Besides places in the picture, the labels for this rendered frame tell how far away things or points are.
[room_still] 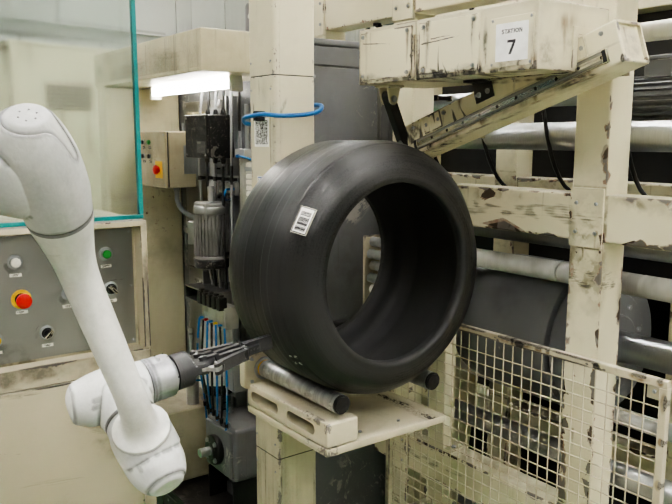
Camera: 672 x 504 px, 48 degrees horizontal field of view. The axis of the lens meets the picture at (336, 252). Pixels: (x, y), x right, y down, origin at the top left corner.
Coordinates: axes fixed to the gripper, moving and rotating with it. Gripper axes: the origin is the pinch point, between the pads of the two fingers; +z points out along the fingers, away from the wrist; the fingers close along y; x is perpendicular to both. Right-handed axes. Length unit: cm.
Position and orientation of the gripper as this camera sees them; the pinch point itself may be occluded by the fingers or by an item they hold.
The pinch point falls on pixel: (257, 345)
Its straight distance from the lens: 166.4
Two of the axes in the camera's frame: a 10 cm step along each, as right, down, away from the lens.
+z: 8.0, -2.1, 5.6
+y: -5.9, -1.1, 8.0
